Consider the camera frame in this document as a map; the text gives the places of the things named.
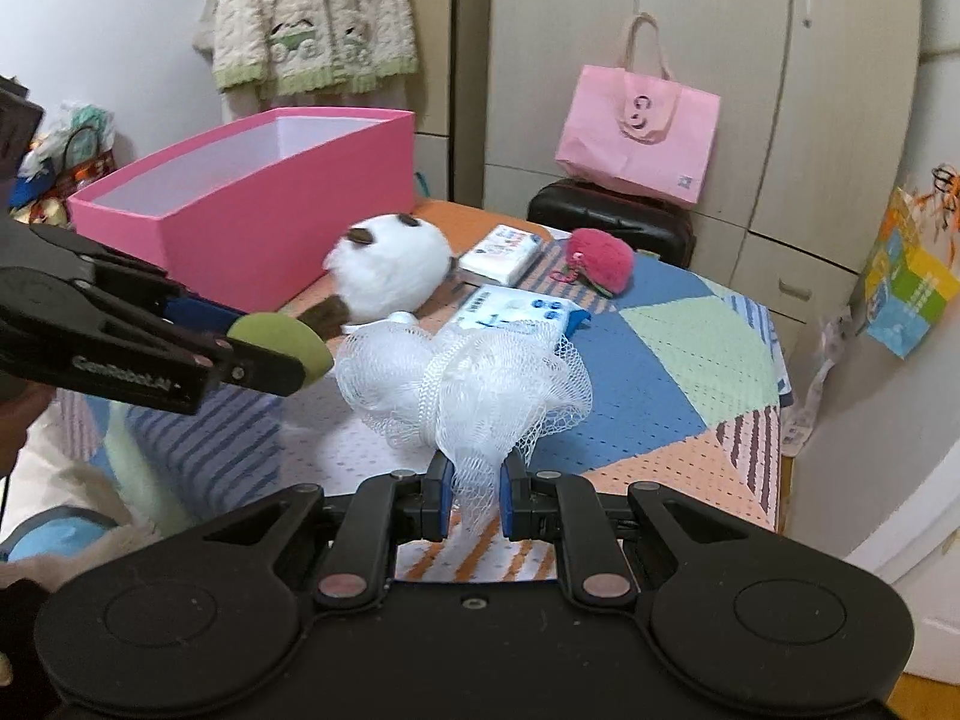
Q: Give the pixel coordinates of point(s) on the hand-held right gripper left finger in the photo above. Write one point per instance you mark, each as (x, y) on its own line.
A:
(445, 499)

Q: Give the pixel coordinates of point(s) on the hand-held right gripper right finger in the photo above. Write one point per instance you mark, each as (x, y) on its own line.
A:
(508, 499)

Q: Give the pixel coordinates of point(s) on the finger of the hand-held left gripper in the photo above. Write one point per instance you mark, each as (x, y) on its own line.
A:
(259, 371)
(199, 313)

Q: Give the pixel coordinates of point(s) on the green round puff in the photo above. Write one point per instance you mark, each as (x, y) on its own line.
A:
(281, 337)

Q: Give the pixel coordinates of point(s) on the pink cardboard box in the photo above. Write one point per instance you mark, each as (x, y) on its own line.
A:
(225, 225)

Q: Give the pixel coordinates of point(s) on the white mesh bath pouf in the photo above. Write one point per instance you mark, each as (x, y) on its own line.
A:
(465, 390)

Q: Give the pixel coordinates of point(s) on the white panda plush toy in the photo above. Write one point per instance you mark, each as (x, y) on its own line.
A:
(390, 262)

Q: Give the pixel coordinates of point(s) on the blue white wipes pack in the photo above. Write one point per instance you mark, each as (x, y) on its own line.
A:
(517, 311)

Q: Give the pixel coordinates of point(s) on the white tissue pack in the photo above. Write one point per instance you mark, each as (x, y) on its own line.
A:
(499, 255)

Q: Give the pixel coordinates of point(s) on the pink fluffy pompom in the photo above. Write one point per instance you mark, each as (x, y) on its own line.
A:
(600, 259)

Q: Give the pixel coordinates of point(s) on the woven basket bag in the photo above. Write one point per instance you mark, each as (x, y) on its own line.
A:
(86, 165)

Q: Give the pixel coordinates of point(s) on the patchwork tablecloth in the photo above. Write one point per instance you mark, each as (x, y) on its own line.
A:
(675, 360)

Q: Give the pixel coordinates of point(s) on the green white plastic package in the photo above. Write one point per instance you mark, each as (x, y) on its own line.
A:
(82, 120)

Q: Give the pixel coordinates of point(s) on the black suitcase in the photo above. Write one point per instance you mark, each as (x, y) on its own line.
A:
(592, 210)

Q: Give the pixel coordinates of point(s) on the cream fleece pajama jacket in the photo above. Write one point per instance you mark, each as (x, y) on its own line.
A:
(300, 0)

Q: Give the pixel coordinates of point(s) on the white hanging plastic bag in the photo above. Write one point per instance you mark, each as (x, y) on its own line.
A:
(817, 382)

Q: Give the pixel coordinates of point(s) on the pink tote bag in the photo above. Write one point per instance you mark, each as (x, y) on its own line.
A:
(637, 142)

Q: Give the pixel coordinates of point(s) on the colourful paper gift bag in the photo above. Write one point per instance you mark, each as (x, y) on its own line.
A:
(907, 277)

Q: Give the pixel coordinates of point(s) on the beige wardrobe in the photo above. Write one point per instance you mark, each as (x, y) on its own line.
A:
(750, 52)

